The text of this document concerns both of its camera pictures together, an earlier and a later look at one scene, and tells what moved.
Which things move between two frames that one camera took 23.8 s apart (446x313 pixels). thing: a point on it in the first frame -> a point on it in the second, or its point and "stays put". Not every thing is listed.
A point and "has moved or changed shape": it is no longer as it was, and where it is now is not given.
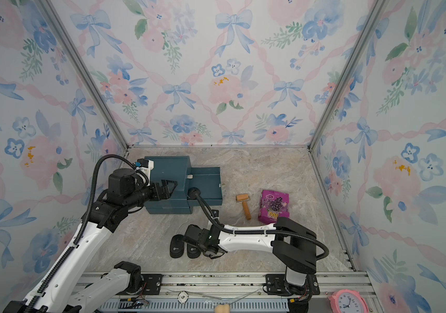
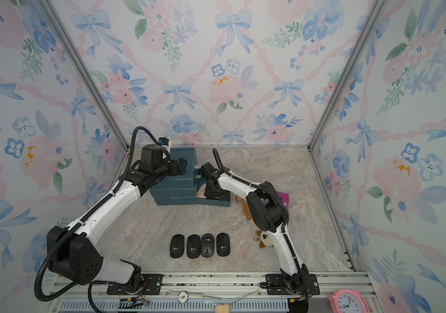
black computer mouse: x=177 y=246 stays put
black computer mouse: x=193 y=252 stays put
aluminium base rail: x=246 y=293 stays put
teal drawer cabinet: x=174 y=168 has moved or changed shape
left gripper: x=159 y=195 -> x=175 y=164
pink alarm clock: x=348 y=301 stays put
